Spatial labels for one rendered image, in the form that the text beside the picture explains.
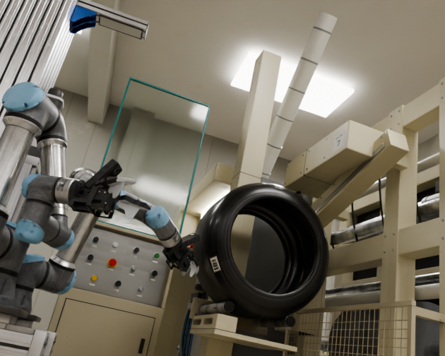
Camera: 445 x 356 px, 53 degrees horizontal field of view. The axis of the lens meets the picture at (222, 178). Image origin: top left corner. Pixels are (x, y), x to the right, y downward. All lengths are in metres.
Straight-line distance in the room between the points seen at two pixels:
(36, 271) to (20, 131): 0.70
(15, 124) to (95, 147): 4.66
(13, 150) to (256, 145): 1.47
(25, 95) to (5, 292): 0.58
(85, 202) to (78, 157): 4.80
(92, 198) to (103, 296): 1.31
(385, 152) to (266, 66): 1.08
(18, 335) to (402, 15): 3.76
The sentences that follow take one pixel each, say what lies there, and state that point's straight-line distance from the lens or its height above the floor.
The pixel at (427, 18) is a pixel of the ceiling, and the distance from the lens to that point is 4.35.
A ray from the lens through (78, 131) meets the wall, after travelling 6.19.
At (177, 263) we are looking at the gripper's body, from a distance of 1.67.
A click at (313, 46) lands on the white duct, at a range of 2.99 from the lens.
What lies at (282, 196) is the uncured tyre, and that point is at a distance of 2.01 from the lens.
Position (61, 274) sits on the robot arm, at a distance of 2.01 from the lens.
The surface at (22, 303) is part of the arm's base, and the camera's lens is 1.96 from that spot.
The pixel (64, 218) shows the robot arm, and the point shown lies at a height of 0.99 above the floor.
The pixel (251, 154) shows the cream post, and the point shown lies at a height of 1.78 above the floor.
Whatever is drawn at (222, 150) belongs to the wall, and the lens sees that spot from 6.40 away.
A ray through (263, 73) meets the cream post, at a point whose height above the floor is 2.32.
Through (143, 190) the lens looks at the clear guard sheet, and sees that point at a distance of 2.66.
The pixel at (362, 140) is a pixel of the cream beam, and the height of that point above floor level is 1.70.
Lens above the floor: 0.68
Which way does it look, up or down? 22 degrees up
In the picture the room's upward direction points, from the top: 12 degrees clockwise
